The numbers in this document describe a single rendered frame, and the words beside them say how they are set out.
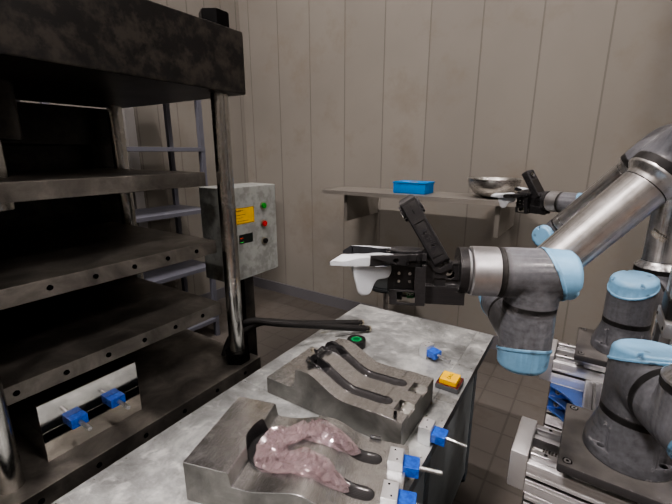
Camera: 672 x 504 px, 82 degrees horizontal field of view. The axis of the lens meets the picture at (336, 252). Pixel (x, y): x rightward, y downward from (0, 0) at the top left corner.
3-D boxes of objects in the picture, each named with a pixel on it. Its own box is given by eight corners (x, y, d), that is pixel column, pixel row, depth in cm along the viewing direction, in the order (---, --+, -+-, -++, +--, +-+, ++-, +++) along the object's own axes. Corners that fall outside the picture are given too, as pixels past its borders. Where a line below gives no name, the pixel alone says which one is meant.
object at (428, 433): (467, 448, 109) (469, 432, 108) (463, 460, 105) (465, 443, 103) (422, 431, 115) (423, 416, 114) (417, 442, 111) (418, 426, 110)
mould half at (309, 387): (432, 401, 129) (434, 365, 126) (400, 450, 108) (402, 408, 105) (311, 359, 156) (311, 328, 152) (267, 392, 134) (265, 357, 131)
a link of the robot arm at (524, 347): (531, 346, 68) (539, 287, 65) (557, 382, 57) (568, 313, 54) (484, 343, 69) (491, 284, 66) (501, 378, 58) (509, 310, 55)
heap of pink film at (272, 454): (363, 445, 102) (363, 419, 100) (346, 501, 86) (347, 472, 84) (273, 426, 109) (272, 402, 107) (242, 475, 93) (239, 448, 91)
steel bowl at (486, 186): (524, 196, 266) (526, 178, 263) (514, 202, 239) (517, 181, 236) (473, 194, 285) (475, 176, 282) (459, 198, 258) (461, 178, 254)
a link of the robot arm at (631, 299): (593, 315, 115) (601, 272, 112) (616, 306, 122) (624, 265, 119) (640, 330, 105) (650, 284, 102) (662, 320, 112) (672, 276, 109)
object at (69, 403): (142, 409, 128) (135, 361, 124) (48, 462, 106) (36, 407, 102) (70, 365, 154) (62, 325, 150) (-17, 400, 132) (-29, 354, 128)
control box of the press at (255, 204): (289, 454, 213) (280, 184, 176) (250, 493, 188) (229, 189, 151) (260, 438, 224) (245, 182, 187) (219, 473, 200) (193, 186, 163)
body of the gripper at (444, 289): (384, 304, 57) (468, 309, 55) (386, 246, 56) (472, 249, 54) (385, 293, 65) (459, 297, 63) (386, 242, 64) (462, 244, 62)
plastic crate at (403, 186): (434, 192, 293) (435, 181, 291) (425, 194, 279) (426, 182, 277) (402, 190, 308) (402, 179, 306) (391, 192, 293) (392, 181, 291)
